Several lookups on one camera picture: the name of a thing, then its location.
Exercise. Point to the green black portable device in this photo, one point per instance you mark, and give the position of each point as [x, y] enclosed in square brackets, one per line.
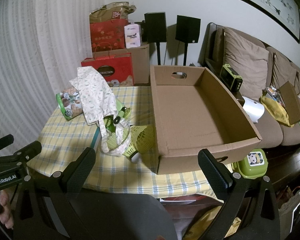
[231, 77]

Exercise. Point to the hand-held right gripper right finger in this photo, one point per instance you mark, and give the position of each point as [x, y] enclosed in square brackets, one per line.
[213, 172]

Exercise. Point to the black speaker on stand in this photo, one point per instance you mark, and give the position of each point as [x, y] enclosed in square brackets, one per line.
[187, 28]
[155, 27]

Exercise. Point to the person's left hand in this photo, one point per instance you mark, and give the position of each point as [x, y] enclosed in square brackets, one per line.
[3, 206]

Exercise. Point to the small cardboard box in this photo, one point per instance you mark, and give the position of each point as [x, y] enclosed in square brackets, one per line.
[291, 102]

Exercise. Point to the dark grey chair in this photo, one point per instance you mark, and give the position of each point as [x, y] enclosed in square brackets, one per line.
[120, 217]

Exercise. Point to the floral cloth bag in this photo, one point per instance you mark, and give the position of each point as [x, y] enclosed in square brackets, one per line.
[95, 92]

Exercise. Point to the yellow plastic bag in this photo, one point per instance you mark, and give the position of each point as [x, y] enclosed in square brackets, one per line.
[210, 222]

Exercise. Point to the white rounded appliance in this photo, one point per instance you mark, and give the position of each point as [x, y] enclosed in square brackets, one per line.
[252, 108]

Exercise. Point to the red gift bag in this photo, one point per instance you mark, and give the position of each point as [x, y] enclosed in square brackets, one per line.
[107, 36]

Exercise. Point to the large beige cushion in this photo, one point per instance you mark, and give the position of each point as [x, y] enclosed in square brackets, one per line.
[242, 60]

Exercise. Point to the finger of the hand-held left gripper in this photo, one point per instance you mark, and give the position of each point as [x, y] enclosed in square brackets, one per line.
[30, 149]
[1, 142]

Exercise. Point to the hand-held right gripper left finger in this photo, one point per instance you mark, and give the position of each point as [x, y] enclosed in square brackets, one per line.
[81, 166]

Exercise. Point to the yellow checked tablecloth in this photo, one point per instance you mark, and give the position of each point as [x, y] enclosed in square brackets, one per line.
[130, 177]

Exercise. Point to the beige paper bag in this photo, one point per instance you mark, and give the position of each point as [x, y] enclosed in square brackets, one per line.
[290, 205]

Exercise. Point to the cardboard tray box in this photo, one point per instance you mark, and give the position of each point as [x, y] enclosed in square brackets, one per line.
[190, 110]

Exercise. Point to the brown sofa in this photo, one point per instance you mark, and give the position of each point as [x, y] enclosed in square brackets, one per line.
[272, 132]

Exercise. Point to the green snack can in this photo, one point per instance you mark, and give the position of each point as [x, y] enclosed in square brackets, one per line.
[70, 107]

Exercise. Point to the white curtain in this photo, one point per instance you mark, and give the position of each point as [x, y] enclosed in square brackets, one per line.
[27, 55]

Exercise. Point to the yellow cloth bag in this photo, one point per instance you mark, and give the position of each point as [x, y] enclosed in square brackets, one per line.
[275, 108]

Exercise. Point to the large brown cardboard carton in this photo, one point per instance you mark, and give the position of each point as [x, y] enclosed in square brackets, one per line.
[141, 62]

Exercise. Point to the teal flat box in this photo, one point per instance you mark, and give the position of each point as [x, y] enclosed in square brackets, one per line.
[96, 140]

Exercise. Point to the crumpled brown paper bag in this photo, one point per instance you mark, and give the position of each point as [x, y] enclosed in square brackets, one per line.
[110, 11]

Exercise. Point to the pink white tissue pack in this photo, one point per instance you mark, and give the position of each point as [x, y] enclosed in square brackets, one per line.
[133, 36]

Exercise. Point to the green panda lunchbox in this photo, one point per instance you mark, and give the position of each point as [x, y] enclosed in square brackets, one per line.
[252, 170]

